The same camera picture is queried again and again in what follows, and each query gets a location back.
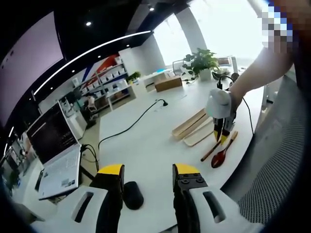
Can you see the large lilac wall screen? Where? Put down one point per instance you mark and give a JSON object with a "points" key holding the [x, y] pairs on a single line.
{"points": [[29, 60]]}

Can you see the large green potted plant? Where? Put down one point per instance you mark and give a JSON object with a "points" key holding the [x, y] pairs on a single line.
{"points": [[201, 59]]}

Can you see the brown wooden spoon utensil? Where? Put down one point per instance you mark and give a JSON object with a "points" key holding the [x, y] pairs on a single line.
{"points": [[218, 157]]}

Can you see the pale swivel chair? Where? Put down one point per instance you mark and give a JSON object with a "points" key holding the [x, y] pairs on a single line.
{"points": [[178, 66]]}

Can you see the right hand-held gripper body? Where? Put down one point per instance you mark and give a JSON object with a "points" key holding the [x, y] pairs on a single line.
{"points": [[218, 104]]}

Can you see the black computer mouse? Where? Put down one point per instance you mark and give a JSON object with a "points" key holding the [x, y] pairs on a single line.
{"points": [[133, 196]]}

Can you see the white open laptop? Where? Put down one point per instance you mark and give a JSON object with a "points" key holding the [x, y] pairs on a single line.
{"points": [[51, 136]]}

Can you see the small green potted plant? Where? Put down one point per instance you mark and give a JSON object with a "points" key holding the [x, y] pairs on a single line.
{"points": [[133, 76]]}

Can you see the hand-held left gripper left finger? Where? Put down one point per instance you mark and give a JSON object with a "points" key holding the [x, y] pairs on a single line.
{"points": [[107, 199]]}

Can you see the white storage shelf with boxes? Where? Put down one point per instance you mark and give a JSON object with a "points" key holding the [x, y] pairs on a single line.
{"points": [[109, 77]]}

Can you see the beige cutlery case lid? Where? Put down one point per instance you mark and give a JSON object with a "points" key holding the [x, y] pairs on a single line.
{"points": [[196, 139]]}

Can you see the beige cutlery case base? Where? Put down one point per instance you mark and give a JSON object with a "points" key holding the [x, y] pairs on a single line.
{"points": [[184, 128]]}

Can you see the grey mesh office chair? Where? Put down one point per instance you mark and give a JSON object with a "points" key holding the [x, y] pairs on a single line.
{"points": [[274, 157]]}

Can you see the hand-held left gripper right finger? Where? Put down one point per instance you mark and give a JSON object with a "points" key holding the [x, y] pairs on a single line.
{"points": [[189, 201]]}

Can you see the white low bench cabinet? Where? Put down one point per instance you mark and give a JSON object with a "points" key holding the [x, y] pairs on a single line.
{"points": [[150, 81]]}

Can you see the brown wooden chopstick utensil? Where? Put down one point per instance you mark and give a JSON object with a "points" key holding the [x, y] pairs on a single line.
{"points": [[209, 153]]}

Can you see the brown cardboard box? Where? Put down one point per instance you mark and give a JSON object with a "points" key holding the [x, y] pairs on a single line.
{"points": [[168, 83]]}

